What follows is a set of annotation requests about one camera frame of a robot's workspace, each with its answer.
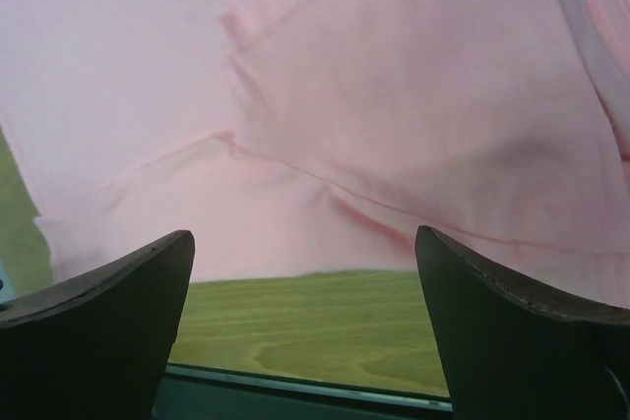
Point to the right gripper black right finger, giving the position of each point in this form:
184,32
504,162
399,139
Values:
512,347

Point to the light pink t shirt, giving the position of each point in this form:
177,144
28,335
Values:
302,136

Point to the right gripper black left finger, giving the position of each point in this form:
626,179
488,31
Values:
95,346

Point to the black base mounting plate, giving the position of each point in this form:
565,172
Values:
194,392

